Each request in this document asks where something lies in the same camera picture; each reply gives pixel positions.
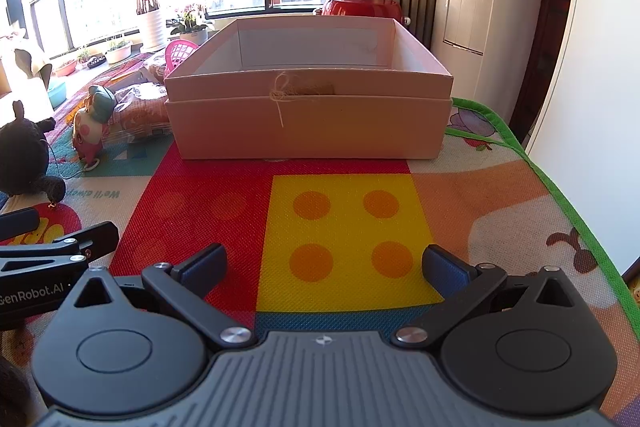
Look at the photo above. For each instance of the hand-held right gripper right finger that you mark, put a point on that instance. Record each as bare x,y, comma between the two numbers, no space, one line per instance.
442,269

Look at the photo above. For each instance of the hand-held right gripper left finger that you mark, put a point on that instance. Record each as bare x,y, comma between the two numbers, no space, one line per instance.
200,269

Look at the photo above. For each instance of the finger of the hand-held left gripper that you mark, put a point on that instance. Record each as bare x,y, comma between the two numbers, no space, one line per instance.
97,239
17,223

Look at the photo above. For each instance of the black plush toy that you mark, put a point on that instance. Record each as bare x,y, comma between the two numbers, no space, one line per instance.
20,152

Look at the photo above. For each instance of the teal and pink plush toy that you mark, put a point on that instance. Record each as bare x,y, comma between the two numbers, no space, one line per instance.
87,127

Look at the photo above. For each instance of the bread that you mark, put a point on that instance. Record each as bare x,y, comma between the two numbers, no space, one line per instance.
140,117
152,69

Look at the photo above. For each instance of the pink cardboard box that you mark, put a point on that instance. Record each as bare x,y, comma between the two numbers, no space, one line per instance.
310,127

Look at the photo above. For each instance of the pink plastic basket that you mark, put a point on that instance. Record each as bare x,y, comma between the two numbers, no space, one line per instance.
177,54

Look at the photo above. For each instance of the colourful printed play mat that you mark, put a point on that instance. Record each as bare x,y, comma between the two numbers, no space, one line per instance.
340,217

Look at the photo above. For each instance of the beige cloth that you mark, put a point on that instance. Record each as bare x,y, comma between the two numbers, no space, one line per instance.
32,67

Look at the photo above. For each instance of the pink planter tray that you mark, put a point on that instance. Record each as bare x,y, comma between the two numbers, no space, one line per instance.
65,69

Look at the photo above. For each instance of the dark planter tray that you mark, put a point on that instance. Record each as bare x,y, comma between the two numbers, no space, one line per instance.
96,62

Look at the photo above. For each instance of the white planter with sprouts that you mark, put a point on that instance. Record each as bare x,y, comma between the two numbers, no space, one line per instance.
117,53

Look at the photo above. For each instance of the potted orchid plant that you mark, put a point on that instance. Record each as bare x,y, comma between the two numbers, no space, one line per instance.
192,29

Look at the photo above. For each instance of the red plastic stool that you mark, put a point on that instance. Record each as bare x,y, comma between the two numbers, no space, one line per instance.
360,7

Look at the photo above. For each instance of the dark wooden door frame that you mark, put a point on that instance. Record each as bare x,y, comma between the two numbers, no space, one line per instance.
555,7

